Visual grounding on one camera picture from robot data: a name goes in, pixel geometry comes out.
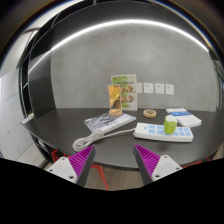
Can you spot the red stool frame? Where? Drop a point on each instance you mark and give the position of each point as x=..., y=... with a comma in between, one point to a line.
x=55, y=157

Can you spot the green white brochure display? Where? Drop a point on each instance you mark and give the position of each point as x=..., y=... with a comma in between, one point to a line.
x=128, y=89

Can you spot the white wall socket left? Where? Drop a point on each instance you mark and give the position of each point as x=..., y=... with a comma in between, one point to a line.
x=139, y=87

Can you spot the black shelf unit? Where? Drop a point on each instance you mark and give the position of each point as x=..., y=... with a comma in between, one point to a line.
x=36, y=92

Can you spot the white wall socket right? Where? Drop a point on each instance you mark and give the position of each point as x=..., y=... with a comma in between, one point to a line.
x=169, y=89

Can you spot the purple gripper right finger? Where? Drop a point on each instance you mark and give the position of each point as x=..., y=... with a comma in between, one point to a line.
x=152, y=166

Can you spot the white paper stack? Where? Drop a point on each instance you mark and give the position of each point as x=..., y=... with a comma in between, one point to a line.
x=189, y=121

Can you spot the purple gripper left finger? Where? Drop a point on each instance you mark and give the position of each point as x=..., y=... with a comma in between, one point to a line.
x=76, y=167

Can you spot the white power strip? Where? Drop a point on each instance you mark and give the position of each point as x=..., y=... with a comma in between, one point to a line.
x=156, y=132

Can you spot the grey magazine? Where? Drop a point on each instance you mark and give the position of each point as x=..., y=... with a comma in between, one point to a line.
x=106, y=123

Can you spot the orange acrylic sign stand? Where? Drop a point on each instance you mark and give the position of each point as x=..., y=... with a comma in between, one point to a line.
x=114, y=100

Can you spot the white wall socket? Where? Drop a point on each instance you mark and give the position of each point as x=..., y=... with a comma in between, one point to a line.
x=148, y=87
x=159, y=88
x=169, y=89
x=139, y=87

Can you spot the tape roll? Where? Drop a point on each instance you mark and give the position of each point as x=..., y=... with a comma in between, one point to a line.
x=149, y=113

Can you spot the white blue booklet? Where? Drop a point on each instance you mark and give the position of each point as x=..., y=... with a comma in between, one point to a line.
x=178, y=112

